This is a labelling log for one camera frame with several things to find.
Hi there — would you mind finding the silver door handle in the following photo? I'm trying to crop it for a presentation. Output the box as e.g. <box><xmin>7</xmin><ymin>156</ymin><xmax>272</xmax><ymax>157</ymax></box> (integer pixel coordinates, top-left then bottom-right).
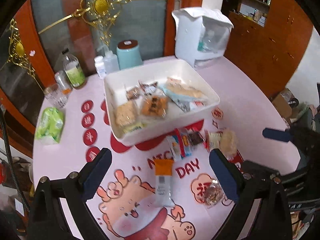
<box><xmin>174</xmin><ymin>0</ymin><xmax>182</xmax><ymax>10</ymax></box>

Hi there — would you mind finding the white pill bottle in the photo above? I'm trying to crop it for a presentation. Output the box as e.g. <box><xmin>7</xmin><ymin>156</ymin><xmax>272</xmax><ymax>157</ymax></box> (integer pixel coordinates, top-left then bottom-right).
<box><xmin>94</xmin><ymin>56</ymin><xmax>107</xmax><ymax>79</ymax></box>

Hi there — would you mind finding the green wet wipes pack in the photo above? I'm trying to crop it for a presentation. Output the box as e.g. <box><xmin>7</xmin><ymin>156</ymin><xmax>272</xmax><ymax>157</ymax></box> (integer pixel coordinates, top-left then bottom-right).
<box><xmin>35</xmin><ymin>107</ymin><xmax>65</xmax><ymax>145</ymax></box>

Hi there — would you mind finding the orange grey snack bar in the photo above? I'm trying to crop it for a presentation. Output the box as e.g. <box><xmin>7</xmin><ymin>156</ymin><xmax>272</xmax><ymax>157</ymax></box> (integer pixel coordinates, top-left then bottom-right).
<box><xmin>155</xmin><ymin>159</ymin><xmax>175</xmax><ymax>207</ymax></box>

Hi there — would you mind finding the yellow noodle snack packet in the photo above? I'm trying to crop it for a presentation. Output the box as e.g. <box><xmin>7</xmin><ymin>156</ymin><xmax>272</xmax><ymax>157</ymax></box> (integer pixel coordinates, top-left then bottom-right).
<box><xmin>115</xmin><ymin>100</ymin><xmax>138</xmax><ymax>127</ymax></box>

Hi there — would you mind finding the wooden glass door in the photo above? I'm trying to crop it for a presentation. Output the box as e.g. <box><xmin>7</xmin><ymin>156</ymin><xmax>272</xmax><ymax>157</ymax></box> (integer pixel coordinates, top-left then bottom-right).
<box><xmin>0</xmin><ymin>0</ymin><xmax>206</xmax><ymax>136</ymax></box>

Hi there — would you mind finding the teal canister brown lid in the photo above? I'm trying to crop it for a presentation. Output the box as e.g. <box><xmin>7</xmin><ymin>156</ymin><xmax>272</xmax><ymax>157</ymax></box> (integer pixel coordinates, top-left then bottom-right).
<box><xmin>117</xmin><ymin>40</ymin><xmax>143</xmax><ymax>70</ymax></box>

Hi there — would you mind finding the small metal can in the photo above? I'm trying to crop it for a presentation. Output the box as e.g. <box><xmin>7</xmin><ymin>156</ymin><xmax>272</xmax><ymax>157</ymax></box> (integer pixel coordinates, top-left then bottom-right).
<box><xmin>55</xmin><ymin>70</ymin><xmax>72</xmax><ymax>96</ymax></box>

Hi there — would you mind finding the blue clear snack bag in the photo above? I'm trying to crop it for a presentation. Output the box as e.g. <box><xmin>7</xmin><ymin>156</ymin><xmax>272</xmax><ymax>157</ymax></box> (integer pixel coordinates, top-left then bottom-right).
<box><xmin>159</xmin><ymin>77</ymin><xmax>208</xmax><ymax>113</ymax></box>

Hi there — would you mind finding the clear glass cup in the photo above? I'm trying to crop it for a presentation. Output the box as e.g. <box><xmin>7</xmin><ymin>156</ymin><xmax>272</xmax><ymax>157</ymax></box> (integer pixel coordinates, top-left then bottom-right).
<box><xmin>44</xmin><ymin>83</ymin><xmax>68</xmax><ymax>109</ymax></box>

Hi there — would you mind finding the red chocolate snack packet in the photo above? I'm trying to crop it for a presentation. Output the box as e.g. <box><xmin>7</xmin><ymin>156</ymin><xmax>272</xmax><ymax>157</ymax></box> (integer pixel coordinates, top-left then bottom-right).
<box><xmin>175</xmin><ymin>128</ymin><xmax>204</xmax><ymax>159</ymax></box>

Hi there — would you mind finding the clear squeeze wash bottle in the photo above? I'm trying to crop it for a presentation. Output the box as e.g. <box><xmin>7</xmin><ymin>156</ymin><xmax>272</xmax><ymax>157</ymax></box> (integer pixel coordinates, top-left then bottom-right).
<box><xmin>98</xmin><ymin>46</ymin><xmax>120</xmax><ymax>75</ymax></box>

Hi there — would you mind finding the white blue snack packet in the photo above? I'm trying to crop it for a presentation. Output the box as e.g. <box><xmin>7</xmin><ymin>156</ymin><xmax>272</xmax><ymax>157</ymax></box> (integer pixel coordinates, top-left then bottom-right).
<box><xmin>166</xmin><ymin>133</ymin><xmax>188</xmax><ymax>161</ymax></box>

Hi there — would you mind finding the wooden cabinet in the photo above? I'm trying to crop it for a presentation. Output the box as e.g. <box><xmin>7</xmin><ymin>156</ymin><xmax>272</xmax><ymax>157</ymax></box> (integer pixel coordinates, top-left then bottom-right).
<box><xmin>224</xmin><ymin>0</ymin><xmax>313</xmax><ymax>98</ymax></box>

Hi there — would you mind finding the brown white small packet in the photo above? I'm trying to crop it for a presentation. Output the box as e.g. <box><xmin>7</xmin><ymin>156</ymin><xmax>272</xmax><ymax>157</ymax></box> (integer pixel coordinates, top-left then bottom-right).
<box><xmin>138</xmin><ymin>81</ymin><xmax>158</xmax><ymax>96</ymax></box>

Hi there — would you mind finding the black cable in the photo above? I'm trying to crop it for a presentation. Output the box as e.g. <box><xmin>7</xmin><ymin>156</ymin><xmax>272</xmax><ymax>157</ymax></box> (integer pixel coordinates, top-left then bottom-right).
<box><xmin>0</xmin><ymin>109</ymin><xmax>32</xmax><ymax>213</ymax></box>

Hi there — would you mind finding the green candy packet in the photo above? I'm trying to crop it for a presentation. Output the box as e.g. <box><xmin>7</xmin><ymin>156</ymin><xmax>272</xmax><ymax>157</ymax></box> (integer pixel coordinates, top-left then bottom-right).
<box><xmin>123</xmin><ymin>121</ymin><xmax>144</xmax><ymax>134</ymax></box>

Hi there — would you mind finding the clear nut snack packet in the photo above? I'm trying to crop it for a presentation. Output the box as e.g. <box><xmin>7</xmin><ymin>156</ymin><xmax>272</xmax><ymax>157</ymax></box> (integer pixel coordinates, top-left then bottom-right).
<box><xmin>203</xmin><ymin>179</ymin><xmax>224</xmax><ymax>208</ymax></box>

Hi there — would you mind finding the pink printed table mat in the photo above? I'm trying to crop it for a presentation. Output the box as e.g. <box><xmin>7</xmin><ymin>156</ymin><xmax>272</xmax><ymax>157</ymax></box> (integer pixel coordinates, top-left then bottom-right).
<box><xmin>33</xmin><ymin>58</ymin><xmax>300</xmax><ymax>239</ymax></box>

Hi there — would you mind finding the orange biscuit packet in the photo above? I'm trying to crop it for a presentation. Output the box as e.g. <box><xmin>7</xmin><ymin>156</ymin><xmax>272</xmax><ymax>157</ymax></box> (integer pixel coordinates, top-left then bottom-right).
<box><xmin>140</xmin><ymin>95</ymin><xmax>168</xmax><ymax>118</ymax></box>

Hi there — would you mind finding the white plastic tray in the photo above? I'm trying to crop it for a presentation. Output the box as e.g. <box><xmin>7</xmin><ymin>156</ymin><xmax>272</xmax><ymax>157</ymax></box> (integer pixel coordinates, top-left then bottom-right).
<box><xmin>104</xmin><ymin>59</ymin><xmax>220</xmax><ymax>146</ymax></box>

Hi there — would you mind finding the white storage box appliance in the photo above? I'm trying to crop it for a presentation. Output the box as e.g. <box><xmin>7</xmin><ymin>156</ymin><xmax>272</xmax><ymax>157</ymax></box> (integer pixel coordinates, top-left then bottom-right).
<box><xmin>174</xmin><ymin>12</ymin><xmax>233</xmax><ymax>66</ymax></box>

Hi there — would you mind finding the glass bottle green label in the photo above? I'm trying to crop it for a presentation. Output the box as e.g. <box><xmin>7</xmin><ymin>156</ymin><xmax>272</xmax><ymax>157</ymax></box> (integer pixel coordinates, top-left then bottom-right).
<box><xmin>61</xmin><ymin>48</ymin><xmax>86</xmax><ymax>89</ymax></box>

